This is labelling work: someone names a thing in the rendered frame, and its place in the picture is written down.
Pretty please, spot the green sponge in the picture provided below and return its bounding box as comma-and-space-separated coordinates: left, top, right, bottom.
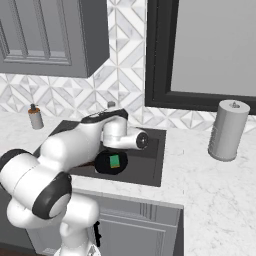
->
110, 154, 121, 169

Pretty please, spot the black frying pan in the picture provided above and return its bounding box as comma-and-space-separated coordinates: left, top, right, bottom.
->
80, 150, 130, 176

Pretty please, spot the grey soap dispenser bottle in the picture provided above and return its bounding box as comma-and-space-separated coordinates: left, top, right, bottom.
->
27, 103, 45, 131

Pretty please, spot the grey paper towel roll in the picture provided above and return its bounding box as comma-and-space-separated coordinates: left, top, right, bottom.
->
207, 99, 251, 163

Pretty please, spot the grey base cupboard door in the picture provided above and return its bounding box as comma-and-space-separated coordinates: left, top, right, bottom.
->
87, 210, 178, 256

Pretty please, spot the black framed window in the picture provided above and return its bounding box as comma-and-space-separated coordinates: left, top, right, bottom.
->
144, 0, 256, 115

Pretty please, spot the dark grey appliance front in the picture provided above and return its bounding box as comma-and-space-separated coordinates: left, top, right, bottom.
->
0, 188, 36, 252

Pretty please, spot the black cupboard door handle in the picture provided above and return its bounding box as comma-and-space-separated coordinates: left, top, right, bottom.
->
93, 220, 102, 249

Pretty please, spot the grey wall cupboard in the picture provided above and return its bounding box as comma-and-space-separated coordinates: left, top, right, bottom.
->
0, 0, 111, 79

